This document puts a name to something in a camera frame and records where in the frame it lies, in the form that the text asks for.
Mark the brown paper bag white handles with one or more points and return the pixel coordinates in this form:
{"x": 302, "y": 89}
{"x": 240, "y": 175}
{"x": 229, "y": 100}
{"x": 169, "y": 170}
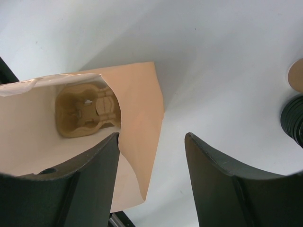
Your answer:
{"x": 30, "y": 142}

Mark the stack of black cup lids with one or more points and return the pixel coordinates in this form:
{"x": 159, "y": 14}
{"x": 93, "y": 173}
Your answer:
{"x": 291, "y": 119}

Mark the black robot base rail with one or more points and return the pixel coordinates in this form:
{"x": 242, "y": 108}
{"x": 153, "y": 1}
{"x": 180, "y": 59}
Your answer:
{"x": 6, "y": 74}

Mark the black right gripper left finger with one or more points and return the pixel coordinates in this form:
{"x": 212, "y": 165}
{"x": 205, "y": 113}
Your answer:
{"x": 75, "y": 193}

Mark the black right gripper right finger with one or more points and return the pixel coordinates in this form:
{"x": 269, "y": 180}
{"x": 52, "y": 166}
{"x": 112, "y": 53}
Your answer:
{"x": 229, "y": 193}

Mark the stack of brown paper cups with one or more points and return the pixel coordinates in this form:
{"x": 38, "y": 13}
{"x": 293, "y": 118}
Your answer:
{"x": 295, "y": 76}

